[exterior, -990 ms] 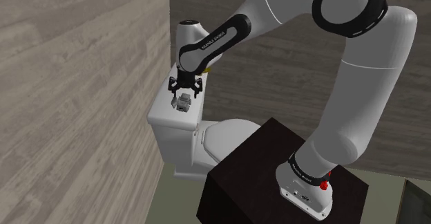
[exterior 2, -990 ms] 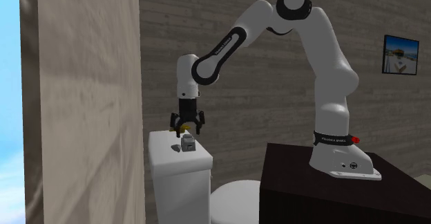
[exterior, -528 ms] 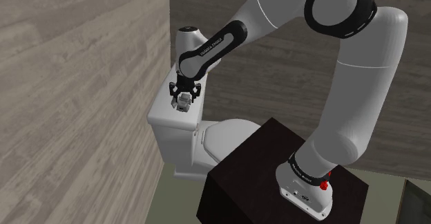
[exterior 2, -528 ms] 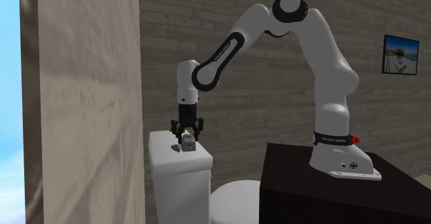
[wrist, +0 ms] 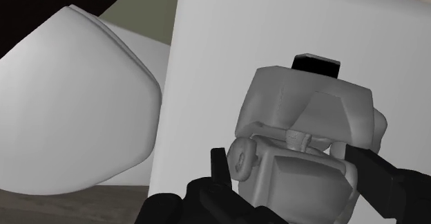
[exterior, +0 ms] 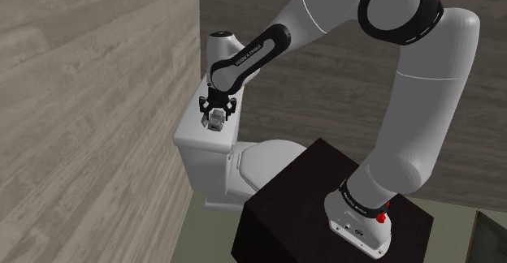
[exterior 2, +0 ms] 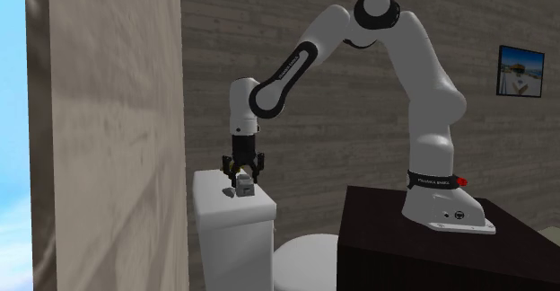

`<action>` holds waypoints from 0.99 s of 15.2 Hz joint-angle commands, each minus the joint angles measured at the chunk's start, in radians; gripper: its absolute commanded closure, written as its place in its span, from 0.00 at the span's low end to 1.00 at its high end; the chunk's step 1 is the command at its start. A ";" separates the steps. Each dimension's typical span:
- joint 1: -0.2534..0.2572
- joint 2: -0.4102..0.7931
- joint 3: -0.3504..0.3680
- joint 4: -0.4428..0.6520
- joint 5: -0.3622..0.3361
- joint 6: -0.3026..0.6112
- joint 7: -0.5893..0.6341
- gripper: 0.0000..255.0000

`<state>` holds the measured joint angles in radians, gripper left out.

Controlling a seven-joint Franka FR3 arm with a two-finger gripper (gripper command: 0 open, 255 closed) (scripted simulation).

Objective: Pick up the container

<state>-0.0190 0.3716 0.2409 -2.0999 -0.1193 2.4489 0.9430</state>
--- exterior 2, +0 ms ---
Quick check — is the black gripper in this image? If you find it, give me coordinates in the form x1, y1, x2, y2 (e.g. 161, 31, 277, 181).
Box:
221, 134, 266, 190

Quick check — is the framed wall picture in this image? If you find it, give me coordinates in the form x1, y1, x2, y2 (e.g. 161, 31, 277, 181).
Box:
495, 44, 547, 99

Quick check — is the white toilet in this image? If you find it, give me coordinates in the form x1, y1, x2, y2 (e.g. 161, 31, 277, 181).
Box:
192, 168, 340, 291

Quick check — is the yellow round object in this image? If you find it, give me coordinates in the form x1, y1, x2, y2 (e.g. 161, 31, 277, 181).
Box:
222, 157, 246, 174

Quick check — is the small grey box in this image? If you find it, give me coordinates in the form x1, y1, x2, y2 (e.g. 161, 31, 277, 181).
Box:
236, 173, 257, 198

